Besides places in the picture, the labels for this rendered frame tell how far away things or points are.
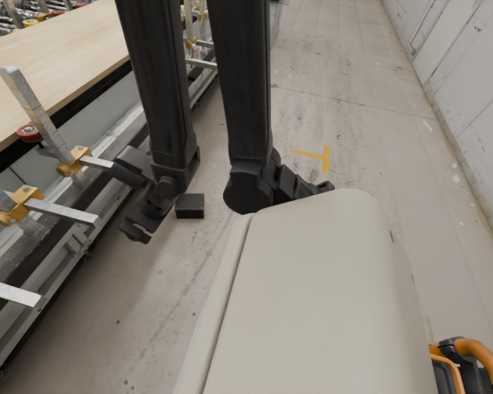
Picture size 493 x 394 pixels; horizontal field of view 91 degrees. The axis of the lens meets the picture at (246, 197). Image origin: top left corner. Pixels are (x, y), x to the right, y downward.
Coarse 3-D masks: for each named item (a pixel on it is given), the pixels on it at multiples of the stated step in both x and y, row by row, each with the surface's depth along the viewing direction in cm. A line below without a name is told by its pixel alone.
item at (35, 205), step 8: (8, 192) 79; (32, 200) 78; (40, 200) 79; (32, 208) 78; (40, 208) 77; (48, 208) 77; (56, 208) 77; (64, 208) 78; (56, 216) 78; (64, 216) 76; (72, 216) 76; (80, 216) 76; (88, 216) 77; (96, 216) 77; (88, 224) 77; (96, 224) 77
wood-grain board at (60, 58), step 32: (32, 32) 144; (64, 32) 149; (96, 32) 153; (0, 64) 118; (32, 64) 121; (64, 64) 124; (96, 64) 127; (0, 96) 102; (64, 96) 106; (0, 128) 90
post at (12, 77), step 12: (0, 72) 66; (12, 72) 66; (12, 84) 68; (24, 84) 70; (24, 96) 71; (24, 108) 74; (36, 108) 75; (36, 120) 77; (48, 120) 79; (48, 132) 80; (48, 144) 85; (60, 144) 86; (60, 156) 89; (72, 156) 92; (84, 180) 101
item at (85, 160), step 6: (36, 150) 97; (42, 150) 96; (48, 150) 96; (48, 156) 98; (54, 156) 97; (84, 156) 96; (90, 156) 96; (84, 162) 95; (90, 162) 95; (96, 162) 95; (102, 162) 95; (108, 162) 95; (96, 168) 96; (102, 168) 96; (108, 168) 95
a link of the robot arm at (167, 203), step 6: (144, 180) 44; (144, 186) 45; (150, 186) 46; (150, 192) 46; (150, 198) 47; (156, 198) 46; (162, 198) 45; (174, 198) 46; (156, 204) 47; (162, 204) 47; (168, 204) 48
